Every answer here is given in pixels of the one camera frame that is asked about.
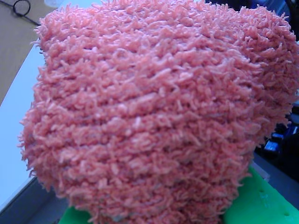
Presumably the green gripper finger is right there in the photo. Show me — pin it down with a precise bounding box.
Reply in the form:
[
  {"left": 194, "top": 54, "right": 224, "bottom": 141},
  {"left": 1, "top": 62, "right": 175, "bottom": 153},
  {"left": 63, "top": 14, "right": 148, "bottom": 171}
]
[
  {"left": 221, "top": 165, "right": 299, "bottom": 224},
  {"left": 58, "top": 205, "right": 92, "bottom": 224}
]

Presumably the fluffy orange-pink plush object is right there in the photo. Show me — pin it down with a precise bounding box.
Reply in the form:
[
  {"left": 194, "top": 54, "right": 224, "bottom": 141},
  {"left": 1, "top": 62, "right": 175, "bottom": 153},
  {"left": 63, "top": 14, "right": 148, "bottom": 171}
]
[{"left": 18, "top": 0, "right": 299, "bottom": 224}]

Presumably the dark blue-black equipment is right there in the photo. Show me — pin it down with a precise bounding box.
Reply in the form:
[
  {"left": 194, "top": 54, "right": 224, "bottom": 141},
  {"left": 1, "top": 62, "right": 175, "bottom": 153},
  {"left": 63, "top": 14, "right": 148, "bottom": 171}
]
[{"left": 254, "top": 109, "right": 299, "bottom": 182}]

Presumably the black cable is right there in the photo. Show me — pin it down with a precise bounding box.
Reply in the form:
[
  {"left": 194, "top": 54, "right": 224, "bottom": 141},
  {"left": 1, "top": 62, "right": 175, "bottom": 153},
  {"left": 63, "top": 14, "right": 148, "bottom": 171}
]
[{"left": 9, "top": 0, "right": 42, "bottom": 26}]

